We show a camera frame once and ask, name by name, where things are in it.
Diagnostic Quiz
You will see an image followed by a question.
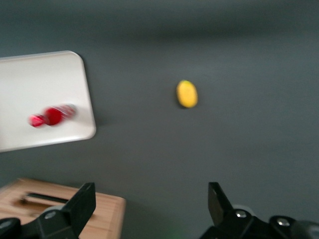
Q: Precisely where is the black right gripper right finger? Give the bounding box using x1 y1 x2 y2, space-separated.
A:
199 182 319 239

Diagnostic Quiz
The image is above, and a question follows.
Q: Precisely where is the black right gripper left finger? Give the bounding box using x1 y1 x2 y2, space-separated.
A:
0 182 97 239

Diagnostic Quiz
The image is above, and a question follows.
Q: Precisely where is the red coke bottle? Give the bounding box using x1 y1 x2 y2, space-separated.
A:
27 104 77 128

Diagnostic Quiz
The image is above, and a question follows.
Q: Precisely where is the white tray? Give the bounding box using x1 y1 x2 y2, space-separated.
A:
0 50 97 153

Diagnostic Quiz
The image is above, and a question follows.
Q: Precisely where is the wooden drawer box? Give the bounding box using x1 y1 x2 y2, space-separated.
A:
0 177 127 239

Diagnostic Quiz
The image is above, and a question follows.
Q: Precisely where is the yellow lemon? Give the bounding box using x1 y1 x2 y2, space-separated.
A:
175 80 199 109

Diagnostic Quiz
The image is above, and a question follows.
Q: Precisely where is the long black drawer handle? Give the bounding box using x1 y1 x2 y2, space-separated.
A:
21 192 72 205

